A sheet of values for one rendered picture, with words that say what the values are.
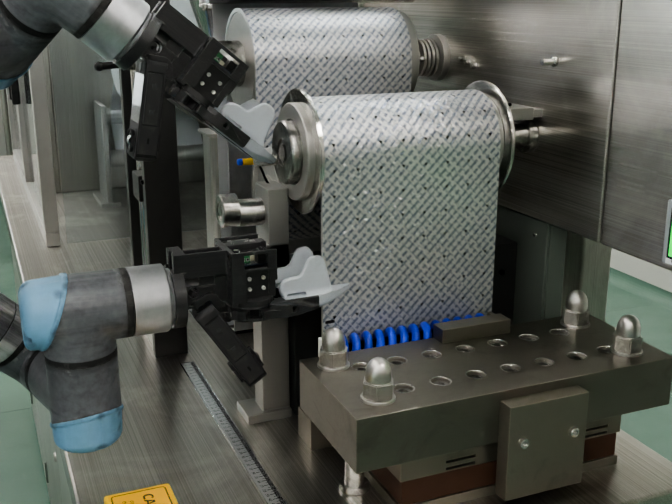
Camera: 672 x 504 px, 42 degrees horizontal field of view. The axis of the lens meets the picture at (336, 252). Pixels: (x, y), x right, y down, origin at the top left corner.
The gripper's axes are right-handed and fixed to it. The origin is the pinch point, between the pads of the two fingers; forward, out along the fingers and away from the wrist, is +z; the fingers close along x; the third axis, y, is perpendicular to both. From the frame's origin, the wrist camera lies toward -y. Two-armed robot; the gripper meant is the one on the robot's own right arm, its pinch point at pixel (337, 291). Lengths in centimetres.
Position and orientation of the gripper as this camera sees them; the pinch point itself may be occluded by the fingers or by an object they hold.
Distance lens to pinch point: 103.9
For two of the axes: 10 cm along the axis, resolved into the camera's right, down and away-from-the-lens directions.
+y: 0.0, -9.6, -2.8
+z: 9.2, -1.1, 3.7
